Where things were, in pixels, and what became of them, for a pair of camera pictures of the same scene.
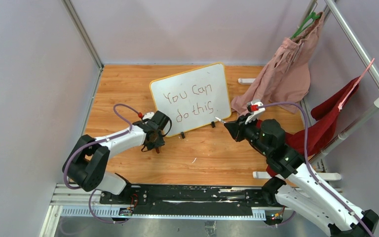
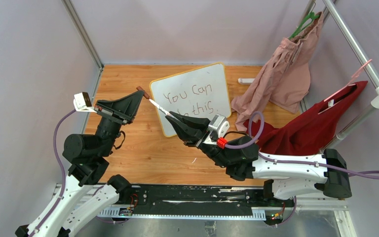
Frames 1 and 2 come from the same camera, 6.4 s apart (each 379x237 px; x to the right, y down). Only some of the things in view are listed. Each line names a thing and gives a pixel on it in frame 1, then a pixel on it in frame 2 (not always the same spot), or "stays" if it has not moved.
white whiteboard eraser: (246, 81) stays
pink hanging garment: (285, 79) stays
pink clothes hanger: (340, 107) -> (350, 83)
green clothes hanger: (307, 22) stays
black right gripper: (236, 128) -> (187, 133)
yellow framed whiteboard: (192, 98) stays
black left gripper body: (158, 142) -> (111, 121)
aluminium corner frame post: (77, 22) stays
